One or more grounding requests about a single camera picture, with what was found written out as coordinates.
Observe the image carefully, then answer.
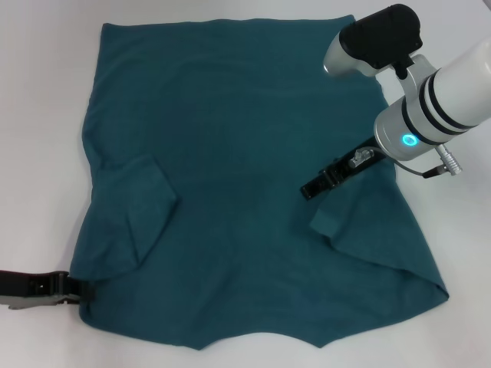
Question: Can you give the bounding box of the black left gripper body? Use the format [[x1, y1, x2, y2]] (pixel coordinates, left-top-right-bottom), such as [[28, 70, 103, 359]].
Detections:
[[0, 270, 70, 311]]

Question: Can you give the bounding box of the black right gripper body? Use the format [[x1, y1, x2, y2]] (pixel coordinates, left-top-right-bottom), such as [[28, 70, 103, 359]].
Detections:
[[325, 136, 384, 185]]

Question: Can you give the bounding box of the teal blue shirt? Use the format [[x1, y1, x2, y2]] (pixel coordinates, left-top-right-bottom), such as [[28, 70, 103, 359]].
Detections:
[[68, 14, 450, 341]]

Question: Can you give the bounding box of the right gripper cable with plug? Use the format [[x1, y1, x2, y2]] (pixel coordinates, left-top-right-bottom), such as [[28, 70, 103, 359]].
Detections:
[[347, 143, 463, 180]]

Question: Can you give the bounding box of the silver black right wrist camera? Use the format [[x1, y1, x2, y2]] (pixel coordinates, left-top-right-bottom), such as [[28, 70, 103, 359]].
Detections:
[[322, 3, 437, 107]]

